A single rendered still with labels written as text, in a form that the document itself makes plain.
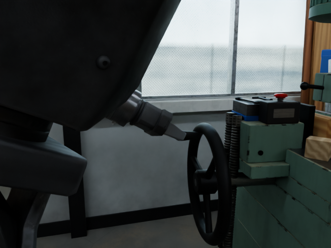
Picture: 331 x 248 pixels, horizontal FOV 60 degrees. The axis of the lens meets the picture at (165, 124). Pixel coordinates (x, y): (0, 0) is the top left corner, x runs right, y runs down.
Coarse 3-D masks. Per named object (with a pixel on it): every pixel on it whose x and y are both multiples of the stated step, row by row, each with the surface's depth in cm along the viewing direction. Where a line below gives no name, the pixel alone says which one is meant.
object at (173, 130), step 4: (172, 124) 67; (168, 128) 67; (172, 128) 67; (176, 128) 67; (168, 132) 67; (172, 132) 67; (176, 132) 67; (180, 132) 67; (184, 132) 68; (172, 136) 67; (176, 136) 67; (180, 136) 67; (184, 136) 68; (180, 140) 68
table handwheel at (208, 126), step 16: (208, 128) 64; (192, 144) 78; (192, 160) 79; (224, 160) 57; (192, 176) 82; (208, 176) 66; (224, 176) 56; (240, 176) 70; (192, 192) 81; (208, 192) 68; (224, 192) 56; (192, 208) 79; (208, 208) 68; (224, 208) 56; (208, 224) 68; (224, 224) 57; (208, 240) 64
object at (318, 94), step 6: (318, 78) 71; (324, 78) 69; (330, 78) 67; (318, 84) 71; (324, 84) 69; (330, 84) 67; (318, 90) 72; (324, 90) 69; (330, 90) 68; (318, 96) 72; (324, 96) 70; (330, 96) 68; (330, 102) 68
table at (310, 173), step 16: (304, 144) 70; (240, 160) 68; (288, 160) 65; (304, 160) 60; (320, 160) 58; (256, 176) 64; (272, 176) 65; (304, 176) 60; (320, 176) 55; (320, 192) 55
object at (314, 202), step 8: (288, 176) 66; (280, 184) 69; (288, 184) 66; (296, 184) 63; (288, 192) 66; (296, 192) 63; (304, 192) 60; (312, 192) 58; (304, 200) 60; (312, 200) 58; (320, 200) 55; (312, 208) 58; (320, 208) 55; (328, 208) 53; (320, 216) 56; (328, 216) 54
